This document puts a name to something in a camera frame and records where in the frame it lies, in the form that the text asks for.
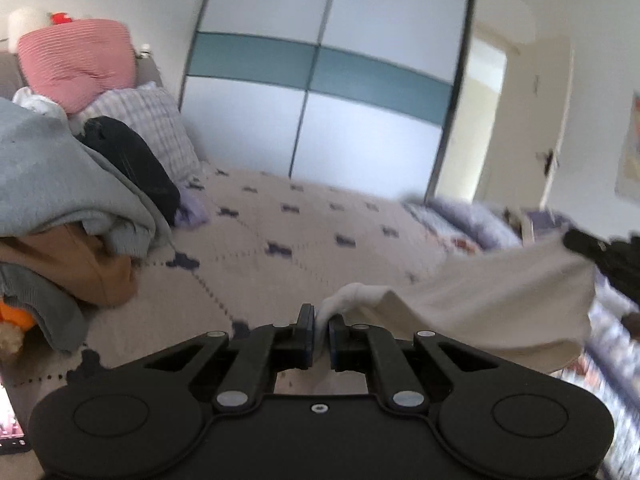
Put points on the light grey sweatshirt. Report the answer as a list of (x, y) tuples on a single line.
[(55, 180)]

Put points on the pink striped pillow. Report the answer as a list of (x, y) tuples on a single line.
[(77, 62)]

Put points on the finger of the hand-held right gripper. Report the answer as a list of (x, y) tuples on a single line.
[(582, 242)]

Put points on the white and teal sliding wardrobe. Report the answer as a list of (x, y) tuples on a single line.
[(320, 75)]

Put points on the white crumpled cloth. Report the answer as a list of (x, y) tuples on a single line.
[(40, 102)]

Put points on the lilac plaid pillow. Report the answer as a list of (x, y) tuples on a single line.
[(150, 125)]

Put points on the brown garment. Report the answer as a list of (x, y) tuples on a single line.
[(75, 267)]

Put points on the white door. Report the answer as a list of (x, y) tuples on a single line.
[(552, 120)]

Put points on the beige patterned bed blanket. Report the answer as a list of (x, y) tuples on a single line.
[(280, 260)]

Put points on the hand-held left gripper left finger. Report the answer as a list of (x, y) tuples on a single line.
[(306, 336)]

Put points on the black garment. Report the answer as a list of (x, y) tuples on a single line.
[(132, 160)]

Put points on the framed wall picture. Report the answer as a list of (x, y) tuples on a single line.
[(631, 147)]

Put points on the dark grey garment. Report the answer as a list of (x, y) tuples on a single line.
[(45, 310)]

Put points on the lilac floral quilt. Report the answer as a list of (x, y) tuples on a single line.
[(607, 360)]

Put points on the orange plush toy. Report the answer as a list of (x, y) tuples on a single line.
[(15, 316)]

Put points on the cream white garment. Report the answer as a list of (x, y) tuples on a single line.
[(480, 305)]

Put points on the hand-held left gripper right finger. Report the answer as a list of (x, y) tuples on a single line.
[(336, 344)]

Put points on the red plush toy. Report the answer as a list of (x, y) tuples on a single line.
[(61, 18)]

